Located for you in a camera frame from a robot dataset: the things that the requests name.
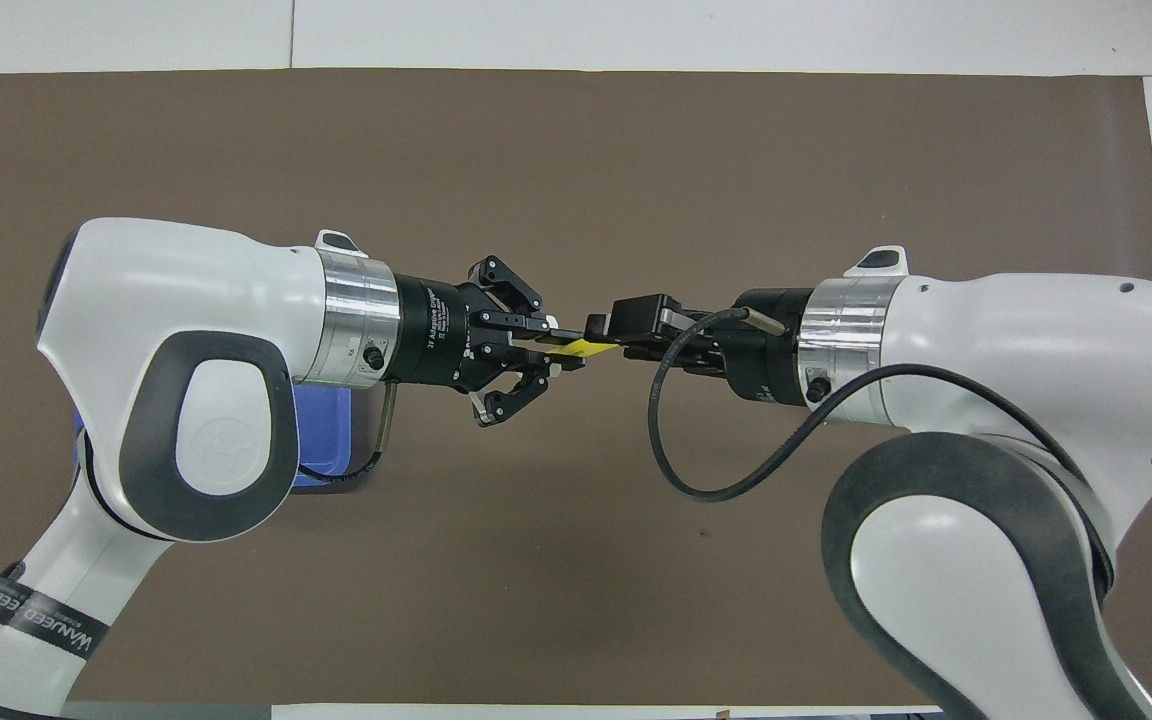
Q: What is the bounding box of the blue plastic tray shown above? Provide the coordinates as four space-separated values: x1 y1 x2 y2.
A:
71 385 352 491

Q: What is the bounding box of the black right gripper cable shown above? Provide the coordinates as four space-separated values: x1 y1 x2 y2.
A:
648 305 1117 501

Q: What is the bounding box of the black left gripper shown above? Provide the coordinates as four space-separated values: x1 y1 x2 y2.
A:
391 255 587 429

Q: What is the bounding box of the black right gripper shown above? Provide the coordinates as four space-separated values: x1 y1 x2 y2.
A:
586 288 817 409

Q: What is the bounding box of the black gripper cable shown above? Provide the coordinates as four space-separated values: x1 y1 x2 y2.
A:
296 385 397 491
648 305 1117 501

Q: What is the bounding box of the brown table mat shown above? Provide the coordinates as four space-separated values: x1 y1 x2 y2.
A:
0 68 1152 706

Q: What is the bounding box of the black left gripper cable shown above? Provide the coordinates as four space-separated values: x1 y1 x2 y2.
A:
296 385 397 491

